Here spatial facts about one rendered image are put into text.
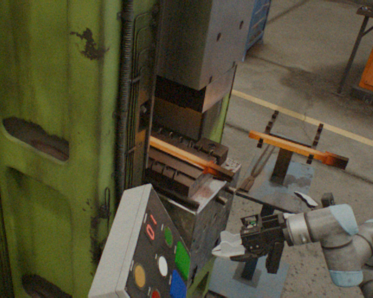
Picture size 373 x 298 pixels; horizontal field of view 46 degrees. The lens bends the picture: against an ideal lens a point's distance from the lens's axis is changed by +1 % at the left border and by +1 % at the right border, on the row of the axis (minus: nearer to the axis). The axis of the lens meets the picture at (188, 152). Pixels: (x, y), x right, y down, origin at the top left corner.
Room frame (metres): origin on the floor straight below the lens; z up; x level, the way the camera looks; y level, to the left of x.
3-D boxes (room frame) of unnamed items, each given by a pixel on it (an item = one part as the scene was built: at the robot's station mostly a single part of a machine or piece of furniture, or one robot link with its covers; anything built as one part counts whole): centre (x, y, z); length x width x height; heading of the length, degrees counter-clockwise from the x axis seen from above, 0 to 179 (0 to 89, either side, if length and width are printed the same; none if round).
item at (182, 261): (0.81, -0.03, 1.01); 0.07 x 0.05 x 0.07; 0
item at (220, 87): (1.35, 0.13, 1.32); 0.42 x 0.20 x 0.10; 65
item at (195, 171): (1.35, 0.13, 0.96); 0.42 x 0.20 x 0.09; 65
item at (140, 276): (0.61, 0.06, 1.16); 0.05 x 0.03 x 0.04; 155
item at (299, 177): (1.67, -0.44, 0.70); 0.40 x 0.30 x 0.02; 163
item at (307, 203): (1.18, -0.42, 0.98); 0.09 x 0.03 x 0.06; 29
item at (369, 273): (1.00, -0.62, 0.88); 0.11 x 0.08 x 0.11; 8
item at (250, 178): (1.82, -0.38, 0.71); 0.60 x 0.04 x 0.01; 159
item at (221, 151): (1.44, -0.09, 0.95); 0.12 x 0.08 x 0.06; 65
